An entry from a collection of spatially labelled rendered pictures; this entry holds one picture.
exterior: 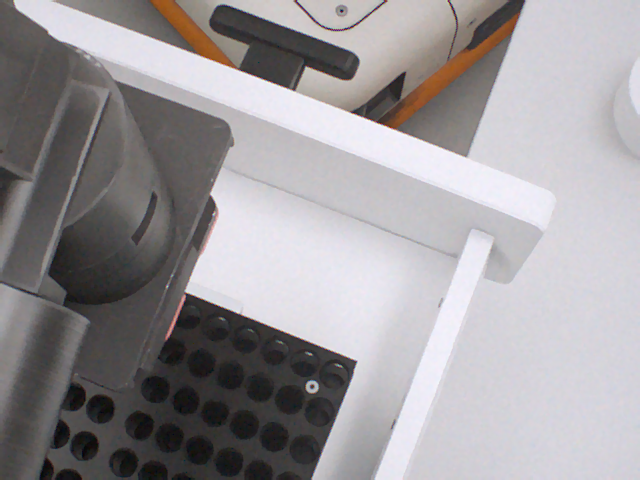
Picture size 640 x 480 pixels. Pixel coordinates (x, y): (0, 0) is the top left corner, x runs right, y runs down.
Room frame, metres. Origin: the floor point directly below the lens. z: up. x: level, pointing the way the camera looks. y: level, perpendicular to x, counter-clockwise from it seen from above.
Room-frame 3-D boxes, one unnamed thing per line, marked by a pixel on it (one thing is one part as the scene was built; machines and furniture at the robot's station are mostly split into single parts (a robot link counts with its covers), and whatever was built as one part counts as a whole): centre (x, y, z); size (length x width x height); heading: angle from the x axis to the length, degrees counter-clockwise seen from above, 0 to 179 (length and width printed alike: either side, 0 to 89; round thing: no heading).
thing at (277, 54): (0.24, 0.03, 0.91); 0.07 x 0.04 x 0.01; 73
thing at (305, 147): (0.22, 0.04, 0.87); 0.29 x 0.02 x 0.11; 73
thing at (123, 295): (0.12, 0.08, 1.06); 0.10 x 0.07 x 0.07; 164
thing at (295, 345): (0.12, 0.06, 0.90); 0.18 x 0.02 x 0.01; 73
